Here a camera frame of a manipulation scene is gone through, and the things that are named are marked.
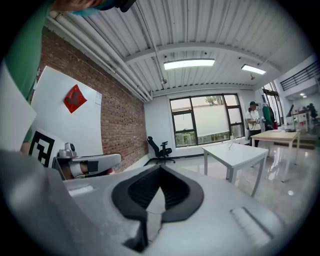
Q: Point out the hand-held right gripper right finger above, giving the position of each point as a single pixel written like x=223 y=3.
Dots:
x=212 y=225

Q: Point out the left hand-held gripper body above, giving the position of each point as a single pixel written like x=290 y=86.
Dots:
x=40 y=147

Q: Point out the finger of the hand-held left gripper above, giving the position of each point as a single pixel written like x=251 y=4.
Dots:
x=107 y=160

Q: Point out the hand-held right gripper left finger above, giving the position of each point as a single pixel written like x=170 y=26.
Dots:
x=100 y=200

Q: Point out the clear wine glass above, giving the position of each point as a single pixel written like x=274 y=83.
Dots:
x=230 y=148

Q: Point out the person's left forearm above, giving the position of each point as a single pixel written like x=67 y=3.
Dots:
x=25 y=148

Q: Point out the person's left hand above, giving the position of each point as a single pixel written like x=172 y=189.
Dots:
x=83 y=168

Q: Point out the black office chair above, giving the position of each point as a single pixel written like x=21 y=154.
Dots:
x=160 y=151

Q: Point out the red paper decoration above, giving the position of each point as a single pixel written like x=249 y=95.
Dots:
x=75 y=100

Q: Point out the label sticker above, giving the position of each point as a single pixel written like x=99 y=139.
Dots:
x=98 y=98

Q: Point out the white rectangular table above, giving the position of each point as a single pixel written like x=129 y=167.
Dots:
x=240 y=155

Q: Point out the black framed window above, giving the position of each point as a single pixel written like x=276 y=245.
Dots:
x=182 y=122

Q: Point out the round ceiling fixture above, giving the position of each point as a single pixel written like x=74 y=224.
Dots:
x=252 y=77
x=164 y=81

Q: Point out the white ceiling pipe run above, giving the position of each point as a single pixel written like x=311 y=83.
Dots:
x=100 y=62

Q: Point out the person's green shirt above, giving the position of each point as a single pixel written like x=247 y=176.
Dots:
x=25 y=50

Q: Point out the white roller blind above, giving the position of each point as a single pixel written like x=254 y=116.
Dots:
x=211 y=120

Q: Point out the wooden rectangular table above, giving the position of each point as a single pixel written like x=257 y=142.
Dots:
x=275 y=136

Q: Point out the green garment on rack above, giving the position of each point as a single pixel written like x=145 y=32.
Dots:
x=268 y=116

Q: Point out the long ceiling light panel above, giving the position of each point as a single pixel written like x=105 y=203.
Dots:
x=188 y=64
x=252 y=69

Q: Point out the person's blue face mask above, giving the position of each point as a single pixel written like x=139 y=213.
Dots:
x=85 y=12

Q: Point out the person's face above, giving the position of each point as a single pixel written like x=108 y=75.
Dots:
x=75 y=3

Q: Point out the black mezzanine railing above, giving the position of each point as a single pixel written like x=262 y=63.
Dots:
x=300 y=75

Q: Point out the black head camera mount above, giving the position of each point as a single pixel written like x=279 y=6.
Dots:
x=125 y=5

